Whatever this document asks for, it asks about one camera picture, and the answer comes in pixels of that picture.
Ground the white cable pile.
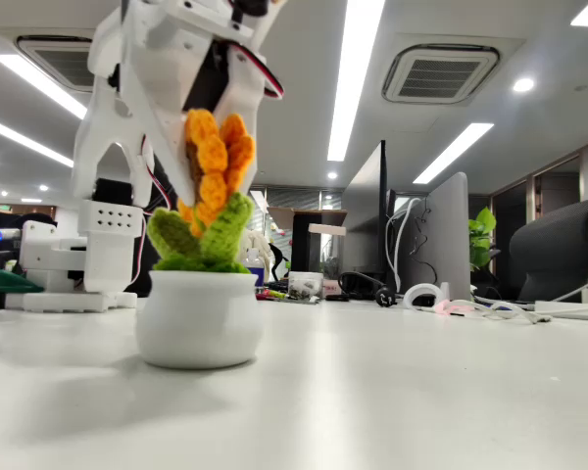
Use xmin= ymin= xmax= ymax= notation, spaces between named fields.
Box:
xmin=433 ymin=298 xmax=554 ymax=326

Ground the beige padded jacket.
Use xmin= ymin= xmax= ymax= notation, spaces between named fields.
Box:
xmin=242 ymin=227 xmax=275 ymax=286

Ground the white ring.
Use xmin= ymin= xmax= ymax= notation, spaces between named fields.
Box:
xmin=402 ymin=282 xmax=451 ymax=308

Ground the crochet sunflower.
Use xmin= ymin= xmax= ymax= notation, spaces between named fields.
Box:
xmin=135 ymin=108 xmax=266 ymax=371

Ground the computer monitor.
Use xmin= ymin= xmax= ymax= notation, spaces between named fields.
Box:
xmin=341 ymin=140 xmax=398 ymax=290

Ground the black looped power cable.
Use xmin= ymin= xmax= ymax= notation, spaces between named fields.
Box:
xmin=337 ymin=271 xmax=389 ymax=296

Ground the clear plastic container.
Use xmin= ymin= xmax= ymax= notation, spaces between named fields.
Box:
xmin=287 ymin=271 xmax=324 ymax=301

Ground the red white black servo wire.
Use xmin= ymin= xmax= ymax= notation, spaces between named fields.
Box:
xmin=228 ymin=38 xmax=286 ymax=101

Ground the grey desk partition panel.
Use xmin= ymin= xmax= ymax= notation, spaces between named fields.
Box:
xmin=399 ymin=171 xmax=471 ymax=303

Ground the brown cardboard box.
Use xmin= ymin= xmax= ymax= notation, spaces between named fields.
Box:
xmin=267 ymin=206 xmax=348 ymax=232

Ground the white hanging cable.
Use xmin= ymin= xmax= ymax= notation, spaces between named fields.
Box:
xmin=385 ymin=198 xmax=423 ymax=295

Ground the black mesh office chair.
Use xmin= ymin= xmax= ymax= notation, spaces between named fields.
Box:
xmin=508 ymin=195 xmax=588 ymax=304

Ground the green leafy plant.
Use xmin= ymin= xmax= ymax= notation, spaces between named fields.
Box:
xmin=468 ymin=206 xmax=499 ymax=272

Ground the long ceiling strip light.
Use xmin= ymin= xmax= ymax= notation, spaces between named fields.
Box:
xmin=326 ymin=0 xmax=387 ymax=163

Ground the ceiling air conditioner vent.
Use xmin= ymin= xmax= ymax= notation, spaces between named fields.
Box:
xmin=381 ymin=43 xmax=501 ymax=105
xmin=15 ymin=34 xmax=97 ymax=94

